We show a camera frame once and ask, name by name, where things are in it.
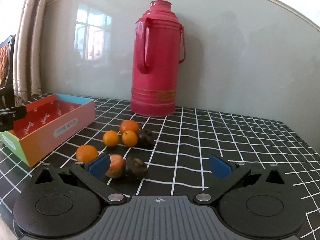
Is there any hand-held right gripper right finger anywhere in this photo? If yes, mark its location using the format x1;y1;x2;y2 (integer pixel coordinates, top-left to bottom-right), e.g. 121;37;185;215
194;154;288;204

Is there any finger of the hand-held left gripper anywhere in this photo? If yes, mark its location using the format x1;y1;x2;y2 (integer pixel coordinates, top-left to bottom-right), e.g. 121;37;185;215
0;105;27;132

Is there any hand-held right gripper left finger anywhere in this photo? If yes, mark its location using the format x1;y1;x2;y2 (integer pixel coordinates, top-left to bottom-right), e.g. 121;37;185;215
30;154;127;204

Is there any reddish orange mandarin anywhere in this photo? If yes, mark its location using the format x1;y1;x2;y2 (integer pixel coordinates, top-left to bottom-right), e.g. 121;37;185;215
105;154;125;179

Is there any dark brown mangosteen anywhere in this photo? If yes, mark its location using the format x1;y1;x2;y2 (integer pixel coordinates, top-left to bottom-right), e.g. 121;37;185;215
136;129;155;148
123;156;148;183

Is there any colourful cardboard box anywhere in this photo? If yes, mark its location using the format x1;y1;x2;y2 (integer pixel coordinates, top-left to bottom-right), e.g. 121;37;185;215
0;93;96;168

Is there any black white checked tablecloth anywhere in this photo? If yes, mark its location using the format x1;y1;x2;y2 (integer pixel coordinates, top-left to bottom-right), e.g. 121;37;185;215
0;94;320;240

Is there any beige curtain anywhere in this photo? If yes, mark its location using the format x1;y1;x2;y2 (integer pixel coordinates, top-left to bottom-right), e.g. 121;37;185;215
13;0;60;105

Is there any red thermos flask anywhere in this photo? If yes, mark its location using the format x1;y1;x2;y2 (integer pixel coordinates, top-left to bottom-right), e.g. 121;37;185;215
130;0;187;117

